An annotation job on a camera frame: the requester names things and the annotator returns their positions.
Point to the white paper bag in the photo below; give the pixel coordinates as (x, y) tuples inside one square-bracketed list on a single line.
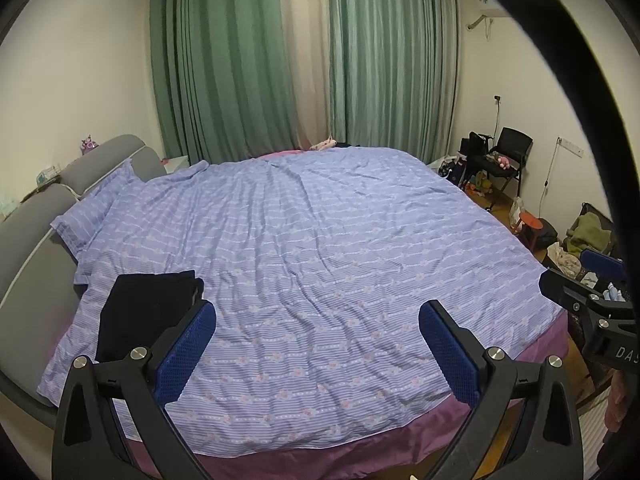
[(516, 211)]

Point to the pile of colourful toys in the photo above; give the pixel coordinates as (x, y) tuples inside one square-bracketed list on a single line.
[(477, 182)]

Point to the beige sheer curtain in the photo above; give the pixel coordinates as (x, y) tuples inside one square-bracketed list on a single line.
[(307, 60)]

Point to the pink plush toy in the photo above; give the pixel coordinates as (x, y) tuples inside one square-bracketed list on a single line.
[(502, 161)]

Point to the pink nightstand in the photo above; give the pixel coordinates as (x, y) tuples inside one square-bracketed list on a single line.
[(175, 162)]

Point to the open dark suitcase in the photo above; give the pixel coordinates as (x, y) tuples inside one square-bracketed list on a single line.
[(607, 220)]

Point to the white air conditioner pipe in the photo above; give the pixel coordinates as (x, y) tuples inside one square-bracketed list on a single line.
[(480, 21)]

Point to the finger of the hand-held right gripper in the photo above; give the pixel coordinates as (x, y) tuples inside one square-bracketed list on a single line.
[(605, 262), (562, 287)]

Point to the purple striped pillow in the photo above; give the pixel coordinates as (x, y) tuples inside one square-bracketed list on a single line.
[(100, 205)]

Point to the black folding chair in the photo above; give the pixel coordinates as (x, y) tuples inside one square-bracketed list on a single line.
[(515, 142)]

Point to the beige cloth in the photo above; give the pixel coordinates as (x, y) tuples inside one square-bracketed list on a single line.
[(562, 260)]

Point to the green curtain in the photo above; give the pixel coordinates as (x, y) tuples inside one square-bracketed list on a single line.
[(215, 60), (390, 60)]

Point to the orange stool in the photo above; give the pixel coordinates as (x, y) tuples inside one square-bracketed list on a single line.
[(531, 221)]

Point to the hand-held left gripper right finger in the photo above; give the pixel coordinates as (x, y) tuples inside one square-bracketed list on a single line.
[(450, 355)]

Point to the green cloth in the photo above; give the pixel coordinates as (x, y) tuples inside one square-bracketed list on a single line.
[(587, 232)]

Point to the purple striped duvet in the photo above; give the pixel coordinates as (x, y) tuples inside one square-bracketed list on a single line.
[(325, 260)]

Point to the black backpack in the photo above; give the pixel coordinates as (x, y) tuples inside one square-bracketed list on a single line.
[(547, 231)]

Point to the black pants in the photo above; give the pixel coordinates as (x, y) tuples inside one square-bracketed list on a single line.
[(145, 310)]

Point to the black bag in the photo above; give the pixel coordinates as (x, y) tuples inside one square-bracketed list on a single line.
[(472, 145)]

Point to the person's right hand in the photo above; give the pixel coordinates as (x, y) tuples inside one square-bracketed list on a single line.
[(619, 400)]

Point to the white wall power strip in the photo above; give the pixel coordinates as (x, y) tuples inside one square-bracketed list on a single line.
[(570, 146)]

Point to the white air conditioner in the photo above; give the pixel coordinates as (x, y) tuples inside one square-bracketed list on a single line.
[(487, 10)]

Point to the purple toy figure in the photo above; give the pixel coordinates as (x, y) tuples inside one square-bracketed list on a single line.
[(88, 144)]

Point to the grey padded headboard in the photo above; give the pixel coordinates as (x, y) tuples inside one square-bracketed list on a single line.
[(30, 240)]

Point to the magenta bed sheet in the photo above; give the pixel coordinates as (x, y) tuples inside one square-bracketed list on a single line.
[(350, 460)]

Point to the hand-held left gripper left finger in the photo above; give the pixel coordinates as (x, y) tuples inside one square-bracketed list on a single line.
[(185, 355)]

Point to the small pink plush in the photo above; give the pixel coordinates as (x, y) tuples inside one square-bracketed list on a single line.
[(322, 144)]

